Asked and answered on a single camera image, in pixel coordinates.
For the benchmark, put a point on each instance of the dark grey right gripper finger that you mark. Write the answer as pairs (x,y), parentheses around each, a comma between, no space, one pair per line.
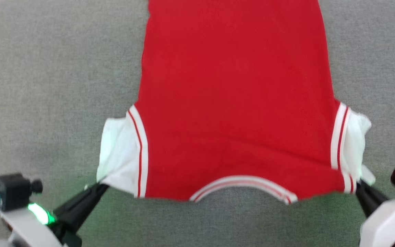
(363,204)
(374,195)

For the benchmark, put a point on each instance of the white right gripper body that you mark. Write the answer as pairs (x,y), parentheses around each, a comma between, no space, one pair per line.
(387,223)

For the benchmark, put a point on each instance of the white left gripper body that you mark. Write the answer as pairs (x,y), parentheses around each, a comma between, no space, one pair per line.
(29,226)

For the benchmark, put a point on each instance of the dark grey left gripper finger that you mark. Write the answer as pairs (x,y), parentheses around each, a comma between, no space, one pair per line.
(84,212)
(75,204)

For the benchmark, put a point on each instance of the red shirt with white sleeves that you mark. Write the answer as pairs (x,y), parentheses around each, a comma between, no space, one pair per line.
(235,103)

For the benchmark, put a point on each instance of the grey fabric sofa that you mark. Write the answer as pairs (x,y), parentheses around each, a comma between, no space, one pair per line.
(46,85)

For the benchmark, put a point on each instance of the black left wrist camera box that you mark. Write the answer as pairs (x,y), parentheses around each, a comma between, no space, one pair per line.
(14,190)

